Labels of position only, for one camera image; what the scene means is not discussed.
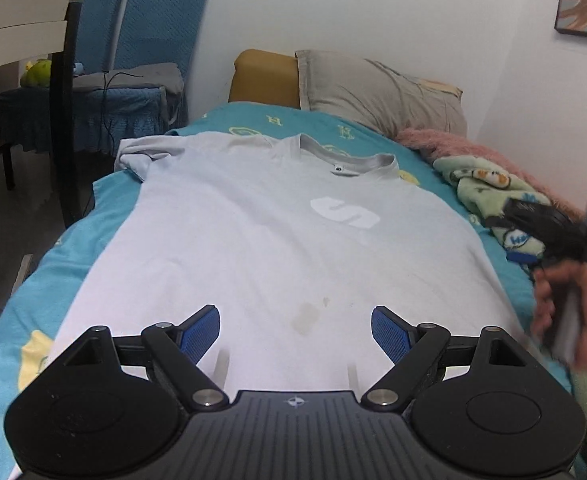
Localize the green printed blanket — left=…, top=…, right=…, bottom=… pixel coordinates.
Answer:
left=433, top=155, right=554, bottom=267

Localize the black table frame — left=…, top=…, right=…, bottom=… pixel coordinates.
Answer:
left=48, top=1, right=97, bottom=228

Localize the mustard cushion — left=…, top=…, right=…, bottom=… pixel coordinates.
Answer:
left=228, top=49, right=301, bottom=109

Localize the black cable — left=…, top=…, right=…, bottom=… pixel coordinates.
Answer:
left=98, top=71, right=137, bottom=157

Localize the white table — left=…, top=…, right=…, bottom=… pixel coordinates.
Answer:
left=0, top=0, right=87, bottom=81

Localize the teal printed bed sheet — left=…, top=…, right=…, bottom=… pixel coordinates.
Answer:
left=0, top=101, right=587, bottom=480

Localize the grey pillow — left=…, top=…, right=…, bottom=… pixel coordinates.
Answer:
left=295, top=50, right=468, bottom=138

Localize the green plush toy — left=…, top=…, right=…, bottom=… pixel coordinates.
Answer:
left=20, top=59, right=53, bottom=88

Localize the pink fluffy blanket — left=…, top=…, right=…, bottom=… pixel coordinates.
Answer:
left=396, top=127, right=587, bottom=221

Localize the blue covered chair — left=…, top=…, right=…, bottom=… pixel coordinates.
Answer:
left=0, top=0, right=124, bottom=191
left=88, top=0, right=212, bottom=156

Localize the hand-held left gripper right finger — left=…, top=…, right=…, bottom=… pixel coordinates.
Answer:
left=361, top=304, right=540, bottom=412

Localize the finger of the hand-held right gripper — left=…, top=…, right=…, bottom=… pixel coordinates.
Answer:
left=506, top=247, right=549, bottom=267
left=483, top=196, right=554, bottom=228

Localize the white t-shirt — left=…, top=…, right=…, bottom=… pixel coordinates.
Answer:
left=6, top=132, right=531, bottom=480

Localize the grey cloth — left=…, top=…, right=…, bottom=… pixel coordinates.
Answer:
left=74, top=62, right=187, bottom=126

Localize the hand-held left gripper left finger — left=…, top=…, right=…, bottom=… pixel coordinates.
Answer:
left=48, top=304, right=230, bottom=412

